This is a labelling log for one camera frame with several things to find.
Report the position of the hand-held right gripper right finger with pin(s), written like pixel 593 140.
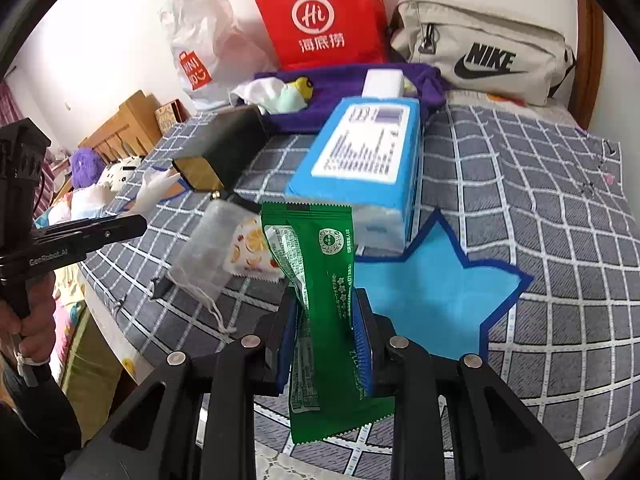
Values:
pixel 362 345

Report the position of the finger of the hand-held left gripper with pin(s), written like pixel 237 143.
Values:
pixel 100 235
pixel 85 222

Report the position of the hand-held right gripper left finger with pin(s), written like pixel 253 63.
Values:
pixel 285 340

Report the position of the green snack packet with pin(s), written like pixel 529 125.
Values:
pixel 325 260

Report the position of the fruit print packet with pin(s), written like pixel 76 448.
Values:
pixel 250 250

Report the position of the light green tissue packet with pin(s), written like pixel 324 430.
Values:
pixel 280 102

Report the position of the yellow black plush toy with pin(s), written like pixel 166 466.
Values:
pixel 304 86

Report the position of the person's left forearm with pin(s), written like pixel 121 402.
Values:
pixel 35 420

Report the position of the person's left hand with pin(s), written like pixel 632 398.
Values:
pixel 40 325

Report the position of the pastel quilt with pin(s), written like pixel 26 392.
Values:
pixel 80 205

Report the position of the purple plush toy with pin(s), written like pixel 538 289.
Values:
pixel 85 167

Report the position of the white black-dotted pillow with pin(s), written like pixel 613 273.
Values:
pixel 122 172

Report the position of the blue star patch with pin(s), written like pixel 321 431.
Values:
pixel 440 290

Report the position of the wooden headboard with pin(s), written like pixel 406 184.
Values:
pixel 125 125

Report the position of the green bed sheet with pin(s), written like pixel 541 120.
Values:
pixel 95 370

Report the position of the brown patterned book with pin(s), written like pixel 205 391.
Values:
pixel 170 117

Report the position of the dark green tea tin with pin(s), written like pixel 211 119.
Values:
pixel 220 145

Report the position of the blue tissue pack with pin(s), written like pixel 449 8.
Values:
pixel 350 180

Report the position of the white plastic shopping bag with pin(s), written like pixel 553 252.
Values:
pixel 200 25

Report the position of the purple cloth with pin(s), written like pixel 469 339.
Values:
pixel 340 85

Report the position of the red paper bag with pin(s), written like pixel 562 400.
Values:
pixel 320 15

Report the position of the grey waist bag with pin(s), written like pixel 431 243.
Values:
pixel 475 35

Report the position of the brown wooden door frame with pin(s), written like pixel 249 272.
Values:
pixel 590 60

